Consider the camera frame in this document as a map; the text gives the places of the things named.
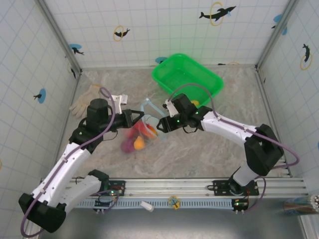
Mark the controller board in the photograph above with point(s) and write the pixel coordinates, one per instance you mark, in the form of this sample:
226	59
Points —
240	204
106	203

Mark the small orange toy fruit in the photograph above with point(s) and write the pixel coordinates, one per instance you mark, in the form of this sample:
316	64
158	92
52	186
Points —
139	143

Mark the aluminium frame post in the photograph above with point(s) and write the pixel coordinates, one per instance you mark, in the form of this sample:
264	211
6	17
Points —
276	35
61	39

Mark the white cotton glove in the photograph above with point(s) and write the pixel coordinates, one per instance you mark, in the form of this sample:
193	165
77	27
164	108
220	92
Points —
83	102

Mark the purple toy cabbage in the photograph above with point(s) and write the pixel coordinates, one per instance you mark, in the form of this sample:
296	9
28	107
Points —
127	147

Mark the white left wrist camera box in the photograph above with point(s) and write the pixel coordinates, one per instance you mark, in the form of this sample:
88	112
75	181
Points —
120	102

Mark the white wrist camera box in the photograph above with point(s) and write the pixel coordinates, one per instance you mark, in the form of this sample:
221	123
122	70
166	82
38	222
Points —
172	109
120	102

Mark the round tree sticker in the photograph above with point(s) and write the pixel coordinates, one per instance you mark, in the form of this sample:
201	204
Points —
174	202

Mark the tube container with sticks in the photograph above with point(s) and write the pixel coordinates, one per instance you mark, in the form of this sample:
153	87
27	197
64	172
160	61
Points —
302	205

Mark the pink red toy fruit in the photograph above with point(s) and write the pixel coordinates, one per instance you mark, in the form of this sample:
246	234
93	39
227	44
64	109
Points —
137	130

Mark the yellow toy lemon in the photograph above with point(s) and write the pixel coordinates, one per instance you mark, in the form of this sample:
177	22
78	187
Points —
195	102

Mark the left controller board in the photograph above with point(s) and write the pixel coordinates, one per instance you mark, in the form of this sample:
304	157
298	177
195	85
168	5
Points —
106	203

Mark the right controller board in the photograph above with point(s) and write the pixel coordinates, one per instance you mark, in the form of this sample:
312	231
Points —
240	204

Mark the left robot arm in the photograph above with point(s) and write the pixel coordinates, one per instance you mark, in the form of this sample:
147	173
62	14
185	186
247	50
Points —
64	166

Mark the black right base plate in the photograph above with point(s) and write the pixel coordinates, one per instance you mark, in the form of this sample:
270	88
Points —
221	186

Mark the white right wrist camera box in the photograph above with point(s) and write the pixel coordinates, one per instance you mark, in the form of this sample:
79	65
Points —
172	109

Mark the small white plastic piece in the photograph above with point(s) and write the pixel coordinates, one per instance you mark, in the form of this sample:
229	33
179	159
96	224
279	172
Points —
147	206

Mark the red yellow toy pepper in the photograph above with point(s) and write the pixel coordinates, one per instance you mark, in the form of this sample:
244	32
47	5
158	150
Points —
152	130

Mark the blue circle seal sticker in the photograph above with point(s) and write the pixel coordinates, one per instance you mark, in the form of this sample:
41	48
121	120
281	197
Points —
159	59

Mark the blue circle shark sticker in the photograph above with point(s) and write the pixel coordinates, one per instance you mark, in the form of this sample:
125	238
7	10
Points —
76	48

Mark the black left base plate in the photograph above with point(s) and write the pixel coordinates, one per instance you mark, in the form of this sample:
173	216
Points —
119	185

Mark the green plastic basket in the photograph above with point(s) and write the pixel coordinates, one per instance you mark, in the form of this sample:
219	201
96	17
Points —
184	72

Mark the aluminium mounting rail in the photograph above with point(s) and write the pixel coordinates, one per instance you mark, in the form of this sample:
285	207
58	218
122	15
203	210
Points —
169	185

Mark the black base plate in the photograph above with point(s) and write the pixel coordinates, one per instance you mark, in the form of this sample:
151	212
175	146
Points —
221	186
119	185

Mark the clear zip-top bag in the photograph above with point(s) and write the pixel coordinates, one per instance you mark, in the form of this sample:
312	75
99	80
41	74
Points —
147	147

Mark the blue circle fish sticker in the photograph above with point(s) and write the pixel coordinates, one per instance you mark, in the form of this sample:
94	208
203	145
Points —
41	95

